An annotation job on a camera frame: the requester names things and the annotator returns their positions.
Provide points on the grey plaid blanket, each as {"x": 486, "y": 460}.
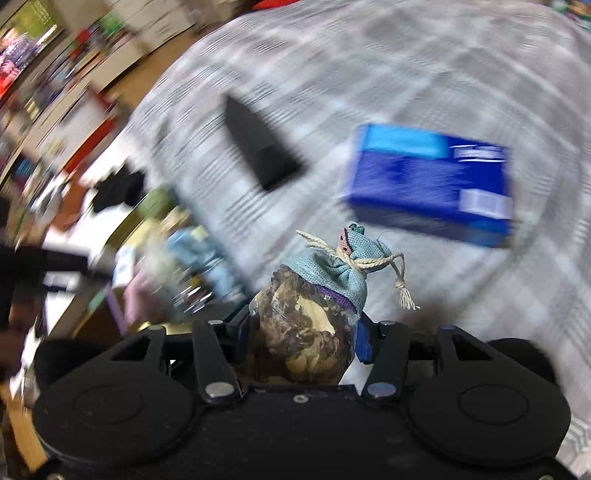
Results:
{"x": 415, "y": 69}

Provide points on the green fuzzy ball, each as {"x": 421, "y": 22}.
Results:
{"x": 157, "y": 203}

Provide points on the black cloth glove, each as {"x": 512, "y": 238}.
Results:
{"x": 117, "y": 191}

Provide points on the blue burlap dried flower sachet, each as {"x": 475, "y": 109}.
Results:
{"x": 304, "y": 323}

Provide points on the gold metal tray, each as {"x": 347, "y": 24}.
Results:
{"x": 138, "y": 240}

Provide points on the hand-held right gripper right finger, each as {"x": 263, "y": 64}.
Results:
{"x": 365, "y": 344}

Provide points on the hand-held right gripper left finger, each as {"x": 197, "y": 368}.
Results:
{"x": 210, "y": 360}

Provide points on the light blue cloth bag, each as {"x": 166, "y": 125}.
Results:
{"x": 198, "y": 258}

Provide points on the blue tissue pack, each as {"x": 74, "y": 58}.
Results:
{"x": 429, "y": 184}

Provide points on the black triangular box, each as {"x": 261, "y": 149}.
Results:
{"x": 263, "y": 147}

